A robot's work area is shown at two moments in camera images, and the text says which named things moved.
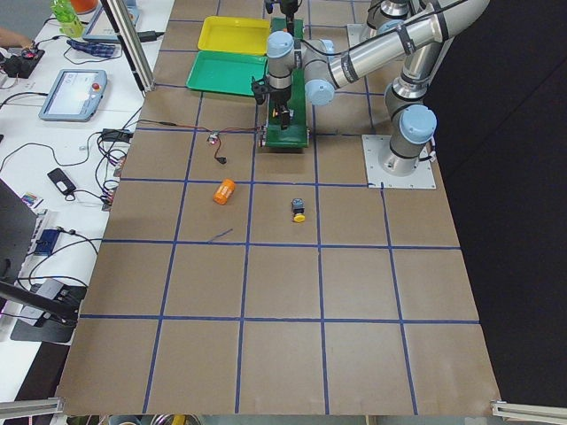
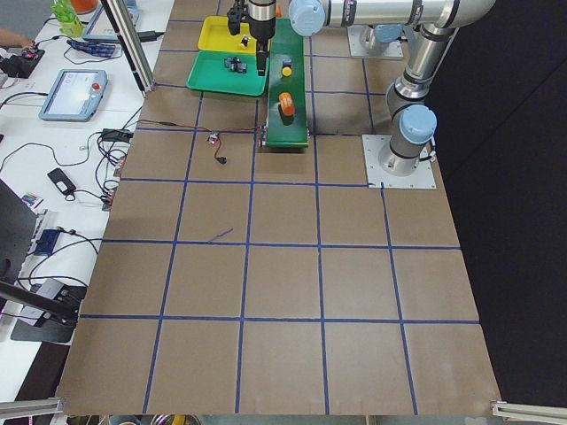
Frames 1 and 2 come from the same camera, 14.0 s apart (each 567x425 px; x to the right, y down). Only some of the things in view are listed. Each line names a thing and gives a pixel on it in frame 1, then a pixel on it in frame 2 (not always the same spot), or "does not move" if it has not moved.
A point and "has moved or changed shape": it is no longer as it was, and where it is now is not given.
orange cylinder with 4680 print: (226, 187) has moved or changed shape
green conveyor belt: (297, 135) does not move
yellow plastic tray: (236, 34) does not move
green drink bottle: (70, 23) does not move
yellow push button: (299, 210) has moved or changed shape
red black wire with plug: (221, 159) does not move
